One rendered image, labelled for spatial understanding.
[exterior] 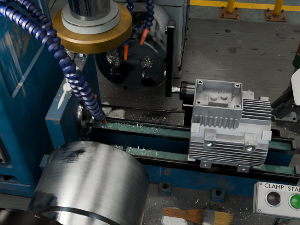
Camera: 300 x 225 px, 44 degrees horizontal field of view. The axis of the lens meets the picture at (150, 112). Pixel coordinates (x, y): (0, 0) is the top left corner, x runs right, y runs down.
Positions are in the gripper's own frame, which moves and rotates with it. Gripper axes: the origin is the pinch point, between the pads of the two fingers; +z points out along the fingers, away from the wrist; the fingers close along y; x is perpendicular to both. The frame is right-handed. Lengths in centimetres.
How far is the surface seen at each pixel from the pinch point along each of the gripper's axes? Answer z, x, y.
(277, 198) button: 9.0, -5.5, -17.9
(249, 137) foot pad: 11.6, -0.4, -1.2
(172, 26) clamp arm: 7.7, 27.6, 18.4
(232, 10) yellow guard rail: 96, -62, 232
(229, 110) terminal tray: 8.8, 8.0, 1.0
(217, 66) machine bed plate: 39, -9, 59
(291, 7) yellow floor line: 73, -110, 252
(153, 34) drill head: 19.9, 28.1, 28.9
